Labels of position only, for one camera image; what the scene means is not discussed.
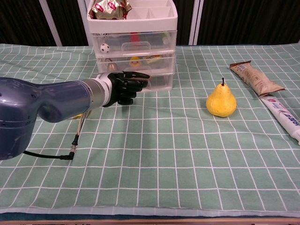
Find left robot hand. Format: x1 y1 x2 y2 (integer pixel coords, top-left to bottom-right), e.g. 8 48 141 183
102 71 151 108

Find yellow rubber duck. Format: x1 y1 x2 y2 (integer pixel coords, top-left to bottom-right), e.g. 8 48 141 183
130 56 142 68

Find clear plastic drawer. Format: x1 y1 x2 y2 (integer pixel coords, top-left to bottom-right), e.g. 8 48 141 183
96 55 176 74

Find translucent plastic drawer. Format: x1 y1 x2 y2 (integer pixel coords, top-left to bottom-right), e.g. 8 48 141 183
91 30 178 56

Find white plastic drawer cabinet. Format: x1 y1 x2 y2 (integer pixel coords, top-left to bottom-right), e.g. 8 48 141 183
87 0 179 91

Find gold bell ornament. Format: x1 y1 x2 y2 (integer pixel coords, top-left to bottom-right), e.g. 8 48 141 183
106 58 118 72

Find yellow candy packet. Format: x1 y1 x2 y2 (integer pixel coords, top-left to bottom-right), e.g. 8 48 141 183
143 55 162 64

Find gold foil snack bag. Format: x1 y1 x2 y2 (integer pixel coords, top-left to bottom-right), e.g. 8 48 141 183
88 0 132 20

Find green checkered tablecloth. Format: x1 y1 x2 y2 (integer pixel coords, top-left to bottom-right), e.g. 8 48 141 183
0 43 300 216

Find yellow pear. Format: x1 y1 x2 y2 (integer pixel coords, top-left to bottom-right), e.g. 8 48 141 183
206 77 237 118

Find brown snack bar wrapper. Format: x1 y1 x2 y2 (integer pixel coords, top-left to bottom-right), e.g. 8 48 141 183
229 60 285 97

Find white toothpaste tube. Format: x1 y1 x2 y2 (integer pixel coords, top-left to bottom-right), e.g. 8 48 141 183
260 95 300 146

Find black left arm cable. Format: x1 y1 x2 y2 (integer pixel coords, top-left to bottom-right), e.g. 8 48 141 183
23 110 91 161

